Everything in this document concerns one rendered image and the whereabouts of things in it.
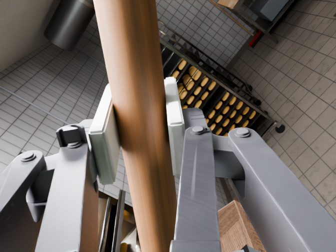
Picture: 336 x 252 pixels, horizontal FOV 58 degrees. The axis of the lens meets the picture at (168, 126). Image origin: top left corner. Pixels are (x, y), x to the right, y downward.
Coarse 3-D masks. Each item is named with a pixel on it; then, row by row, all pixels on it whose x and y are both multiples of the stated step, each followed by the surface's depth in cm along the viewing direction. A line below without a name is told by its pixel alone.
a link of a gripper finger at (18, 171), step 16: (16, 160) 13; (32, 160) 12; (0, 176) 12; (16, 176) 11; (32, 176) 12; (0, 192) 11; (16, 192) 11; (0, 208) 10; (16, 208) 11; (32, 208) 13; (0, 224) 10; (16, 224) 11; (32, 224) 12; (0, 240) 10; (16, 240) 11; (32, 240) 12
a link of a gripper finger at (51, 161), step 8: (88, 120) 17; (88, 128) 16; (88, 144) 14; (48, 160) 13; (56, 160) 13; (48, 168) 13; (96, 168) 14; (40, 176) 13; (48, 176) 13; (96, 176) 14; (32, 184) 13; (40, 184) 13; (48, 184) 13; (32, 192) 13; (40, 192) 13; (48, 192) 13; (32, 200) 13; (40, 200) 13
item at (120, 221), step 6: (120, 204) 189; (114, 210) 203; (120, 210) 184; (114, 216) 195; (120, 216) 180; (120, 222) 176; (120, 228) 172; (120, 234) 168; (108, 240) 185; (120, 240) 164; (108, 246) 179
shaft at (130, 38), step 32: (96, 0) 14; (128, 0) 14; (128, 32) 14; (128, 64) 15; (160, 64) 16; (128, 96) 16; (160, 96) 16; (128, 128) 17; (160, 128) 17; (128, 160) 18; (160, 160) 18; (160, 192) 18; (160, 224) 20
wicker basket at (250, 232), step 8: (224, 208) 213; (232, 208) 214; (240, 208) 205; (224, 216) 216; (232, 216) 217; (240, 216) 196; (232, 224) 220; (240, 224) 214; (248, 224) 194; (224, 232) 223; (232, 232) 217; (240, 232) 210; (248, 232) 184; (224, 240) 220; (232, 240) 213; (240, 240) 205; (248, 240) 200; (256, 240) 194; (224, 248) 215; (232, 248) 208; (240, 248) 202; (256, 248) 175; (264, 248) 181
